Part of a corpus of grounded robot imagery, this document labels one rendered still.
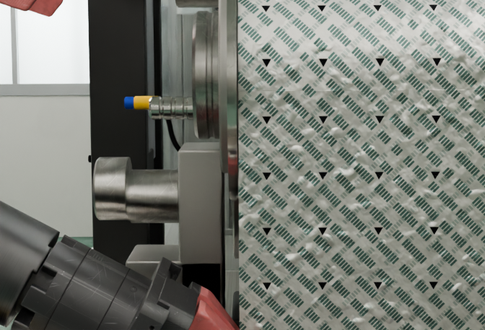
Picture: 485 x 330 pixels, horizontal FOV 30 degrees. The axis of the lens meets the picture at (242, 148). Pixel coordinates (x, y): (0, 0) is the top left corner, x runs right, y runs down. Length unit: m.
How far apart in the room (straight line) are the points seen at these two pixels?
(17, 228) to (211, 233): 0.13
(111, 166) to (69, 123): 5.60
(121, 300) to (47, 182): 5.77
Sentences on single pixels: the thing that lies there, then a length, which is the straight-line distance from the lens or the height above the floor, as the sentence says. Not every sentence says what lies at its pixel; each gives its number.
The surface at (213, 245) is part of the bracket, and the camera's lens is 0.56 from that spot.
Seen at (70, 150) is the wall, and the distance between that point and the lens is 6.18.
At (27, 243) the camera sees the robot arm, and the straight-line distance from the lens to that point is 0.48.
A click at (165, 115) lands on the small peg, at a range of 0.54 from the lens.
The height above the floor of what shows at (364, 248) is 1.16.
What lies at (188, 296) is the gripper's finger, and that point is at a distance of 0.48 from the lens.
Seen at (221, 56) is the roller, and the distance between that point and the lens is 0.48.
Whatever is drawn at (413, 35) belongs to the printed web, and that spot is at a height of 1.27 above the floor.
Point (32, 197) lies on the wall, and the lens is 6.27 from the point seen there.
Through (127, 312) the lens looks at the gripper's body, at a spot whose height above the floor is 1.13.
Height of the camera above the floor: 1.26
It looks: 6 degrees down
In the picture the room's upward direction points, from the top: straight up
